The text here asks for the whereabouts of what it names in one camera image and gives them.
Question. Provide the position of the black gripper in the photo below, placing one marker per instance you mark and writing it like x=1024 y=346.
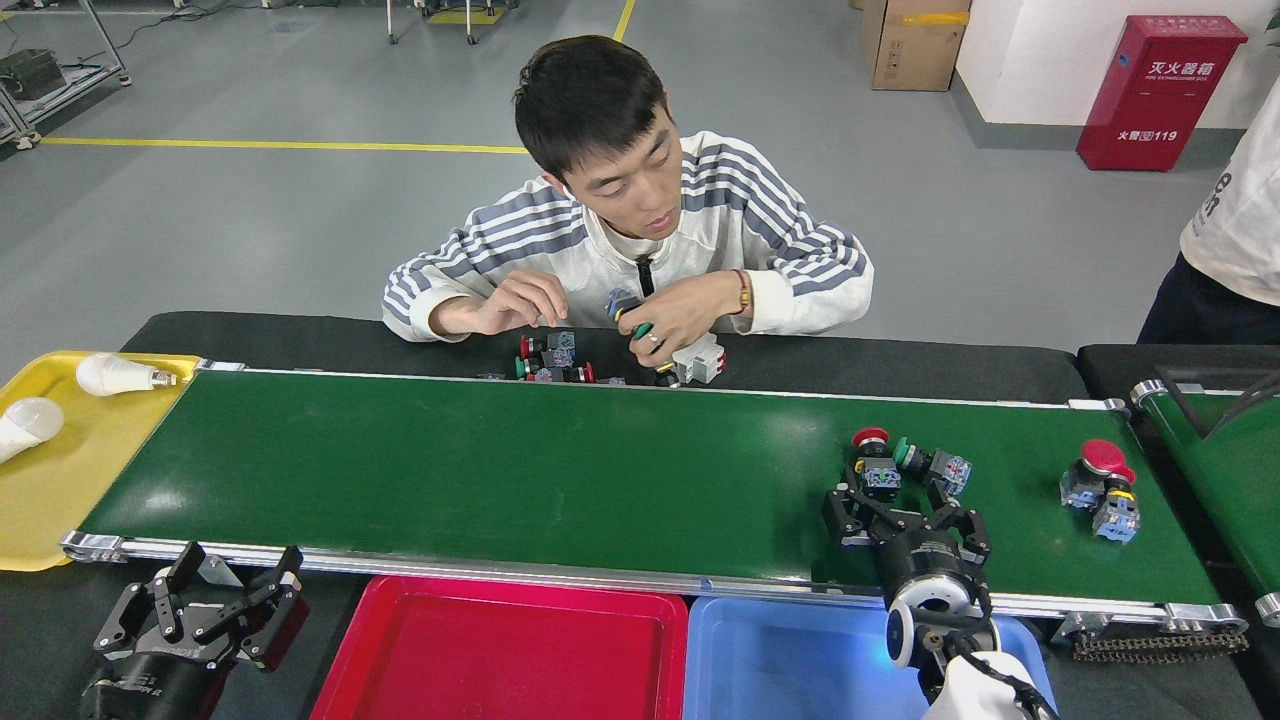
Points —
x=930 y=550
x=160 y=690

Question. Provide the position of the red mushroom push button switch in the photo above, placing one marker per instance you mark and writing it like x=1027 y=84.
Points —
x=1105 y=460

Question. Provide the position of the white breaker switch block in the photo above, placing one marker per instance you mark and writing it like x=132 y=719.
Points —
x=700 y=360

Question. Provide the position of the person's right forearm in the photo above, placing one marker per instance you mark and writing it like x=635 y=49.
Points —
x=430 y=315

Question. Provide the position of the person's left forearm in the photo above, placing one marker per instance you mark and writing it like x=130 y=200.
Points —
x=800 y=305

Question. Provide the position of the blue plastic tray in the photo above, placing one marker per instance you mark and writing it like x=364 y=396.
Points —
x=790 y=670

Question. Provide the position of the yellow plastic tray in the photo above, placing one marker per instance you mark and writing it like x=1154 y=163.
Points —
x=70 y=480

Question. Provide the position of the red plastic tray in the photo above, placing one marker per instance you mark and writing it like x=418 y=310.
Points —
x=500 y=660

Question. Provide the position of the long green conveyor belt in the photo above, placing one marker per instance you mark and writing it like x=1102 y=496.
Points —
x=600 y=470

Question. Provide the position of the short green conveyor belt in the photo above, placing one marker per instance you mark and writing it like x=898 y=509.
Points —
x=1230 y=490

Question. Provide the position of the person's left hand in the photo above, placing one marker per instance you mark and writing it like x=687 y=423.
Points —
x=685 y=315

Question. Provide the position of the person's right hand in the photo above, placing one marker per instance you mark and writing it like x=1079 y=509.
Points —
x=525 y=300

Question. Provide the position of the white light bulb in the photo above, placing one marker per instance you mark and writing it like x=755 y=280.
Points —
x=115 y=374
x=30 y=425

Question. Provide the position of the person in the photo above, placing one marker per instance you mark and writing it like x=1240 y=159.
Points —
x=700 y=200
x=1240 y=220

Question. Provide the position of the brown cardboard box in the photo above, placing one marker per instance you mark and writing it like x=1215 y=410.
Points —
x=915 y=45

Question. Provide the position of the red fire extinguisher cabinet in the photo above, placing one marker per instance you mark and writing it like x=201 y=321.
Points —
x=1160 y=100

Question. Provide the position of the dark equipment box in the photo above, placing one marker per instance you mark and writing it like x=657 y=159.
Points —
x=30 y=75

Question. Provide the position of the white stand on wheels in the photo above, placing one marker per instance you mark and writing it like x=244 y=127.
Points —
x=469 y=25

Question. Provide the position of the metal frame rack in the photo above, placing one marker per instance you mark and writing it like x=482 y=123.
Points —
x=70 y=104

